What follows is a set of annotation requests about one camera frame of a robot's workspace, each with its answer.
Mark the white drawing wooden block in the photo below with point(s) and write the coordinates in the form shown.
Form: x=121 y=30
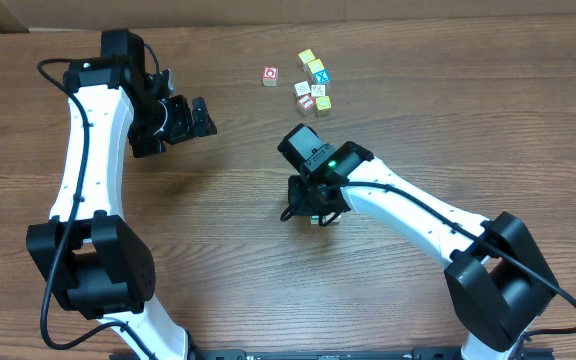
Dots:
x=318 y=90

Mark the white swirl wooden block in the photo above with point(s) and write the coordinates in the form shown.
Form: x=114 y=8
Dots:
x=302 y=88

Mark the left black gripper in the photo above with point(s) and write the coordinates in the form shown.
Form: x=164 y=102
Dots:
x=188 y=120

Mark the yellow top wooden block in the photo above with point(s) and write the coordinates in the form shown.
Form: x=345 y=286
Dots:
x=305 y=57

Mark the red circle wooden block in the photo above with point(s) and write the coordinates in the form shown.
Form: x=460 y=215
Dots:
x=270 y=76

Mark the red letter wooden block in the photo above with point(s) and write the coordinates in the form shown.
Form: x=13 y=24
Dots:
x=305 y=104

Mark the yellow lower wooden block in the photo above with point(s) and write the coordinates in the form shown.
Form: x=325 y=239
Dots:
x=323 y=106

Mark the blue X wooden block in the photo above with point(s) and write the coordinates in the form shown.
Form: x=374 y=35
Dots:
x=321 y=78

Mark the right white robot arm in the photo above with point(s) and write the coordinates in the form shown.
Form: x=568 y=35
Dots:
x=498 y=280

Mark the cardboard box wall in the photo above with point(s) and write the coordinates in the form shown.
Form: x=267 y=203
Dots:
x=27 y=15

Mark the white leaf wooden block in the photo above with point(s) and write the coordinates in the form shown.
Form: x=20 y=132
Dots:
x=334 y=220

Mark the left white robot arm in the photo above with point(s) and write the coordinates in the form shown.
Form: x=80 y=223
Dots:
x=92 y=262

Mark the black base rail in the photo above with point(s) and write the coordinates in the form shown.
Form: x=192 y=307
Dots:
x=420 y=353

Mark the yellow wooden block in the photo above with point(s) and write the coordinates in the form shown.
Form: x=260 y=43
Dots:
x=314 y=67
x=323 y=106
x=305 y=57

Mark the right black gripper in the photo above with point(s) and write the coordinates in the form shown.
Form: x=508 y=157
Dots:
x=302 y=201

